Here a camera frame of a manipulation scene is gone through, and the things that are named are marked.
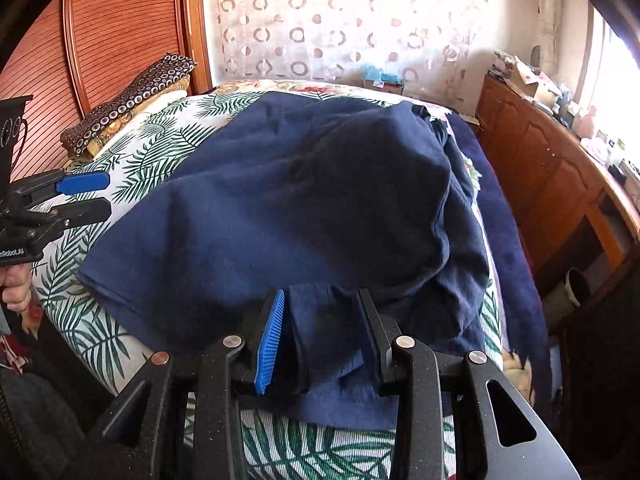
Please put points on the pink bottle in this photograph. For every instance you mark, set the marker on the pink bottle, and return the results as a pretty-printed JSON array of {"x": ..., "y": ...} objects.
[{"x": 586, "y": 122}]

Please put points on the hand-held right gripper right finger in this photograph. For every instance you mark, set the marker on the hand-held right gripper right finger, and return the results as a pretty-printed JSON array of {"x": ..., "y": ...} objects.
[{"x": 371, "y": 340}]

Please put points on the bright window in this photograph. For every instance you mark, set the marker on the bright window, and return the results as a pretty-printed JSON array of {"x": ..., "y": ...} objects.
[{"x": 615, "y": 75}]

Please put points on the cardboard box with blue contents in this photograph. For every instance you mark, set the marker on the cardboard box with blue contents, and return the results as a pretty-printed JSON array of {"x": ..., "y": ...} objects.
[{"x": 382, "y": 82}]

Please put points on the beige cylindrical bin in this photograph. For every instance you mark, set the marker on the beige cylindrical bin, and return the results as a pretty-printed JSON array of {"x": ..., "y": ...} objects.
[{"x": 565, "y": 295}]

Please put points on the person's dark jacket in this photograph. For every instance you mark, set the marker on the person's dark jacket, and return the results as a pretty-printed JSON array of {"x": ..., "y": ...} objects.
[{"x": 40, "y": 410}]

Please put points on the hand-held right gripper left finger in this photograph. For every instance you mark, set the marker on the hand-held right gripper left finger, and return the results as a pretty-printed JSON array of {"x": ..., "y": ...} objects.
[{"x": 270, "y": 345}]

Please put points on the pile of papers and boxes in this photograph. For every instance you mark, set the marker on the pile of papers and boxes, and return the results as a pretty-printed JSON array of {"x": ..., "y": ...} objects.
[{"x": 530, "y": 85}]

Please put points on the white patterned curtain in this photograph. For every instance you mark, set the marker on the white patterned curtain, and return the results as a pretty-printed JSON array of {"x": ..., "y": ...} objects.
[{"x": 325, "y": 20}]

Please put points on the leaf print bedsheet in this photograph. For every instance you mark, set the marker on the leaf print bedsheet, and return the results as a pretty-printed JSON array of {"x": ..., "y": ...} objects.
[{"x": 150, "y": 160}]

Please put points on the dark blue blanket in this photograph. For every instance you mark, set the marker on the dark blue blanket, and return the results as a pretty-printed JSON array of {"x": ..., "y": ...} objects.
[{"x": 505, "y": 240}]

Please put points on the navy t-shirt with orange print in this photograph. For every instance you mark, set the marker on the navy t-shirt with orange print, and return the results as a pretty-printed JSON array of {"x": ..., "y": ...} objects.
[{"x": 300, "y": 185}]

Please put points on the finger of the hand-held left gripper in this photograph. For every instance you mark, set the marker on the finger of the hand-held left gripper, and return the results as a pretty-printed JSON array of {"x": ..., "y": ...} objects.
[
  {"x": 85, "y": 182},
  {"x": 85, "y": 210}
]

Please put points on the wooden slatted headboard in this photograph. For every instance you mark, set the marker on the wooden slatted headboard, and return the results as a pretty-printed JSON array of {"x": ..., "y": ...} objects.
[{"x": 125, "y": 20}]

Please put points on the dark patterned pillow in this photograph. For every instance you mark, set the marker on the dark patterned pillow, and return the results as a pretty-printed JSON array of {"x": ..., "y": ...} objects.
[{"x": 145, "y": 85}]

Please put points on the wooden cabinet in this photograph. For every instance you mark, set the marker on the wooden cabinet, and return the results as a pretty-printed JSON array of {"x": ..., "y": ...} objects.
[{"x": 540, "y": 160}]

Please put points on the person's left hand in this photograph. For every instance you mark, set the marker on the person's left hand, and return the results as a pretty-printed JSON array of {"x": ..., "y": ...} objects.
[{"x": 15, "y": 285}]

